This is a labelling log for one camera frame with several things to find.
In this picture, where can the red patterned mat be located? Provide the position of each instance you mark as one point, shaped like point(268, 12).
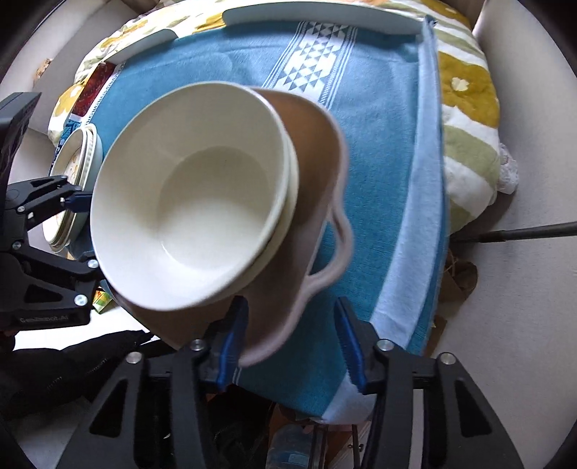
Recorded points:
point(92, 88)

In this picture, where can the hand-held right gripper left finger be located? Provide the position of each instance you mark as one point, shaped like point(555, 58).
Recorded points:
point(232, 342)

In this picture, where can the yellow green packet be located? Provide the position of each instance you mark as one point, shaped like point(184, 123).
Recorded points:
point(102, 302)

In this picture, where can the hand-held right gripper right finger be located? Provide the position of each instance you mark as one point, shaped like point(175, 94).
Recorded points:
point(349, 351)

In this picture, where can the patterned cream plate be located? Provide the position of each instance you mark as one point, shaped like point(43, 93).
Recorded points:
point(67, 169)

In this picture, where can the blue woven table cloth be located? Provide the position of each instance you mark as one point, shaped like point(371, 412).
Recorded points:
point(383, 158)

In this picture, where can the white crumpled cloth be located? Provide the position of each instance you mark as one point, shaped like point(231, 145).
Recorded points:
point(509, 171)

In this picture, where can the brown paper bag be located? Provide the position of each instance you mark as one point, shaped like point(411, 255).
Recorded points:
point(457, 288)

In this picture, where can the cream white bowl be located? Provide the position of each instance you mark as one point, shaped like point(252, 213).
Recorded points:
point(203, 203)
point(292, 180)

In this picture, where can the floral striped blanket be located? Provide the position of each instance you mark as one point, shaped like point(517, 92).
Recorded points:
point(469, 135)

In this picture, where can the clear plastic bottle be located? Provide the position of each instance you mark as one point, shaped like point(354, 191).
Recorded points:
point(288, 444)

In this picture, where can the large white plate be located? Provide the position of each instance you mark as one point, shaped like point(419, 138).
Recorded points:
point(324, 20)

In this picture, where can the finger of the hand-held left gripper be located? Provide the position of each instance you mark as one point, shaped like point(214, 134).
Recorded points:
point(58, 279)
point(81, 201)

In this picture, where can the black tube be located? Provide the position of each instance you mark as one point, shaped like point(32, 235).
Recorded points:
point(532, 232)

